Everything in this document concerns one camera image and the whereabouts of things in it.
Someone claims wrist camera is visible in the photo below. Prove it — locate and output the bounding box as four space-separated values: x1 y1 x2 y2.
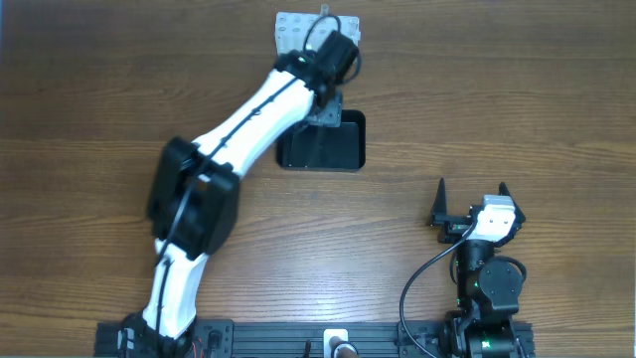
305 91 344 128
466 194 518 244

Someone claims black tray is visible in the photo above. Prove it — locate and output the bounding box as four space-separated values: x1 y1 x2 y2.
275 108 368 173

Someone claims mounting rail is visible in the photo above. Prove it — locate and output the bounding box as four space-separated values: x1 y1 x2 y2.
93 318 537 358

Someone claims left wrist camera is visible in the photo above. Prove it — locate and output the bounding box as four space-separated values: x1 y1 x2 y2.
305 91 344 128

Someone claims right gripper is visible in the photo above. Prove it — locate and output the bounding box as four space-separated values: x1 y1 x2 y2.
429 177 528 244

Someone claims white test tube rack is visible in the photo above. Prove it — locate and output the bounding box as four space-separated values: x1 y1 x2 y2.
274 11 363 57

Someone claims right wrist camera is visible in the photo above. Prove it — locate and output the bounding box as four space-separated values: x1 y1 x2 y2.
466 194 518 244

